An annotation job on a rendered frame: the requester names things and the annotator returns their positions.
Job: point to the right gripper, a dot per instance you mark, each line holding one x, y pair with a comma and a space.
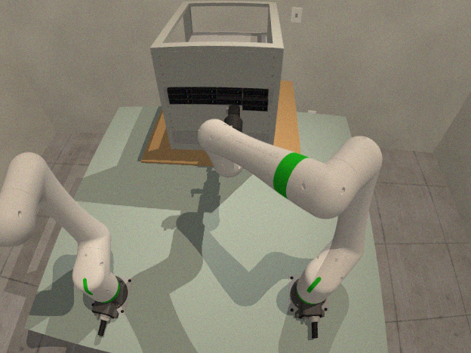
233, 119

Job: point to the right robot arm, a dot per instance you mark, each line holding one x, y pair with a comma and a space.
342, 186

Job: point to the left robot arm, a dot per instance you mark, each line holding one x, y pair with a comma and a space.
29, 184

